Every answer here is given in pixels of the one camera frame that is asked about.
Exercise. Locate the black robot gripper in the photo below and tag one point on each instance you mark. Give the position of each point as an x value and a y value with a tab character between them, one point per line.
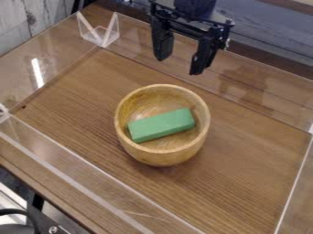
190	17

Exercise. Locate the brown wooden bowl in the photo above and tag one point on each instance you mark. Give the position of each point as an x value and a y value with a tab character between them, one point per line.
152	100

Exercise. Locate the green rectangular block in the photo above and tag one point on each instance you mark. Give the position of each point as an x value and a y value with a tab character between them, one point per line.
160	125

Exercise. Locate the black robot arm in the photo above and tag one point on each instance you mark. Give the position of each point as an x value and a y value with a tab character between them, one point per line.
194	19

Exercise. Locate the clear acrylic corner bracket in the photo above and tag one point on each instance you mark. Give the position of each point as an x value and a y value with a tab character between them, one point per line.
101	36

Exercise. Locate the clear acrylic enclosure wall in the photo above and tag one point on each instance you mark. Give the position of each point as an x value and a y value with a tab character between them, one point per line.
246	184

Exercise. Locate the black table leg bracket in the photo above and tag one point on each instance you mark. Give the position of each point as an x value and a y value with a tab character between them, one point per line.
45	225

